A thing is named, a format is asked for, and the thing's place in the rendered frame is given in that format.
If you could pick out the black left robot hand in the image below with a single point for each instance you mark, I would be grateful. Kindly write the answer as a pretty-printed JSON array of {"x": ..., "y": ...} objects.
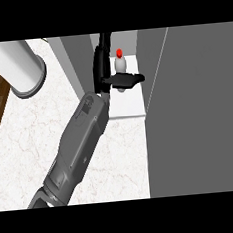
[{"x": 100, "y": 66}]

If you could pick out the water bottle with red cap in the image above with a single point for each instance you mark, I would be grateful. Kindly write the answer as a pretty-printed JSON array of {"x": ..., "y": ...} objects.
[{"x": 120, "y": 63}]

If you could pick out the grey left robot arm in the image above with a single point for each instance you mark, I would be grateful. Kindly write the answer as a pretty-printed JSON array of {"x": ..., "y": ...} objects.
[{"x": 80, "y": 135}]

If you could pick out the grey cabinet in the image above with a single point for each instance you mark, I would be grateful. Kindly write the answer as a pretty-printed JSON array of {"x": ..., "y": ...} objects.
[{"x": 80, "y": 63}]

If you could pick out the white cabinet shelf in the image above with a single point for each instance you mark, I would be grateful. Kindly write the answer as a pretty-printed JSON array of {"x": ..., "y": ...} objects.
[{"x": 127, "y": 104}]

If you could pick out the dark grey cabinet door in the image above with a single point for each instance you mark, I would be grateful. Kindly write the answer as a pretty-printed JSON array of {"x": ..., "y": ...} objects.
[{"x": 201, "y": 114}]

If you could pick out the white cylinder with grey rim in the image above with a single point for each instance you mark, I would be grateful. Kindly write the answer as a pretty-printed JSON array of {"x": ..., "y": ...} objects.
[{"x": 15, "y": 65}]

